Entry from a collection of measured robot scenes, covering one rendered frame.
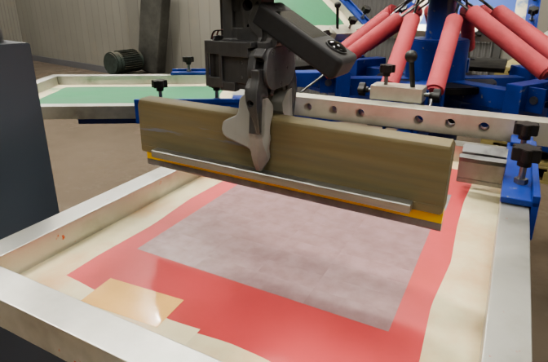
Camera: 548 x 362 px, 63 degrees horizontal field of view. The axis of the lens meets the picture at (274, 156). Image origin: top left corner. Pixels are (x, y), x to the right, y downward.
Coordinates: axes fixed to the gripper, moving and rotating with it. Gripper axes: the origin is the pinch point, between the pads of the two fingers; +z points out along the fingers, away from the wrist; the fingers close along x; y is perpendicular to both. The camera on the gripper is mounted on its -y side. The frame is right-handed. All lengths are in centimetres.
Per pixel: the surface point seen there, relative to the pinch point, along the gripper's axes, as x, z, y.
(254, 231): -3.9, 13.6, 5.1
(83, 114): -38, 13, 82
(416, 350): 9.1, 13.4, -20.3
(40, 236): 15.5, 10.3, 25.1
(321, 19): -165, -9, 62
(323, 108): -56, 7, 16
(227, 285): 8.9, 13.6, 1.4
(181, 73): -95, 10, 92
